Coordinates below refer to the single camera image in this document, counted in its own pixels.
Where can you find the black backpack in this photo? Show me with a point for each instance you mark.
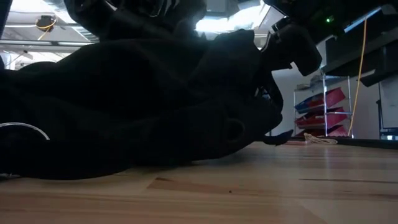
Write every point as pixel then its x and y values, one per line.
pixel 124 109

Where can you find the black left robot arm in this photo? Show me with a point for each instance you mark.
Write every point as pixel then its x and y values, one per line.
pixel 87 15

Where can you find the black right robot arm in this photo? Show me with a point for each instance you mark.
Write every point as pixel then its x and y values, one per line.
pixel 326 12

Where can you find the red panel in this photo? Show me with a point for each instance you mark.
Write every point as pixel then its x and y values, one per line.
pixel 332 97

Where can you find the silver tray rack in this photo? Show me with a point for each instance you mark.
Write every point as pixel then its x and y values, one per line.
pixel 325 109

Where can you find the whiteboard on stand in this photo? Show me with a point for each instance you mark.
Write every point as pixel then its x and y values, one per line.
pixel 390 102

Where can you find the long ceiling tube light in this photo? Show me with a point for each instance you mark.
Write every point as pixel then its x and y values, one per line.
pixel 46 43

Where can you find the silver ribbed ceiling duct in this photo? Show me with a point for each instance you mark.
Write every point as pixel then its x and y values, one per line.
pixel 84 31

